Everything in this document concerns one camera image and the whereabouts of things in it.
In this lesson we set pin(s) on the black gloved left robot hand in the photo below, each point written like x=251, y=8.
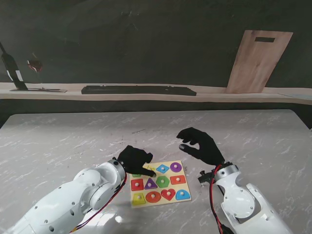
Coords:
x=135, y=159

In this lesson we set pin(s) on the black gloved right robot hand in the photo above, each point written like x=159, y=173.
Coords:
x=207, y=150

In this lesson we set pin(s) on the green pentagon puzzle piece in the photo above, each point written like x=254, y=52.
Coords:
x=136, y=175

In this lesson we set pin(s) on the blue diamond puzzle piece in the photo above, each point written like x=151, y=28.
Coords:
x=165, y=168

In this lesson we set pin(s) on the wooden shape puzzle board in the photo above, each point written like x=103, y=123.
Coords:
x=165, y=174

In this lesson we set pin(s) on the purple circle puzzle piece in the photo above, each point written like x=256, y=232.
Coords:
x=176, y=168

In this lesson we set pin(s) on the green hexagon puzzle piece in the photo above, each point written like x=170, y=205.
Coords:
x=165, y=182

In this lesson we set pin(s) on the orange rectangle puzzle piece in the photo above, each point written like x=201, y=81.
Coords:
x=181, y=180

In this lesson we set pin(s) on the red heart puzzle piece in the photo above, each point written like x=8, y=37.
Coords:
x=168, y=195

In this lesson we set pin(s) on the blue semicircle puzzle piece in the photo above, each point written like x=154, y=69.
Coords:
x=182, y=195

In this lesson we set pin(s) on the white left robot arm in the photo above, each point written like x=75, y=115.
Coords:
x=78, y=197

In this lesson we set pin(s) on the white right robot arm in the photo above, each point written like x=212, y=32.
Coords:
x=243, y=204

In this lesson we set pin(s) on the wooden cutting board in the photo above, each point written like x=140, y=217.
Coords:
x=258, y=63

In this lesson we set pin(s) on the long black tray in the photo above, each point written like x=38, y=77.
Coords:
x=139, y=90

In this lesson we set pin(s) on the light wooden shelf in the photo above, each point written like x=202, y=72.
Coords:
x=48, y=94

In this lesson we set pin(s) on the wine glass with red wine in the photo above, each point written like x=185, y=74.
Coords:
x=35, y=65

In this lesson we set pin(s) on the dark wine bottle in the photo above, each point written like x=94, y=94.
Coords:
x=12, y=68

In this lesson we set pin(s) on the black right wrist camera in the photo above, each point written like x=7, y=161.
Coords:
x=206, y=178

